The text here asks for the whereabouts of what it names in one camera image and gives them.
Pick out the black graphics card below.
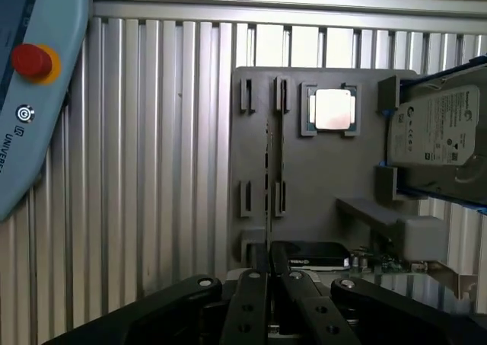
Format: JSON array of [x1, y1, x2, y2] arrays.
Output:
[[273, 241, 479, 315]]

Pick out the grey plastic parts rack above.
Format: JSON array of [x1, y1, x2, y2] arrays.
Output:
[[230, 65, 446, 273]]

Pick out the blue disk tray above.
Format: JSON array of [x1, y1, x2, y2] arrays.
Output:
[[380, 55, 487, 211]]

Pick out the silver CPU chip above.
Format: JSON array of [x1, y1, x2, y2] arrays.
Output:
[[303, 82, 361, 133]]

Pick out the silver hard disk drive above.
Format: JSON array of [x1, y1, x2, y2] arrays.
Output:
[[386, 84, 481, 168]]

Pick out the light blue teach pendant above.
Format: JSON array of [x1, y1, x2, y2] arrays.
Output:
[[0, 0, 94, 222]]

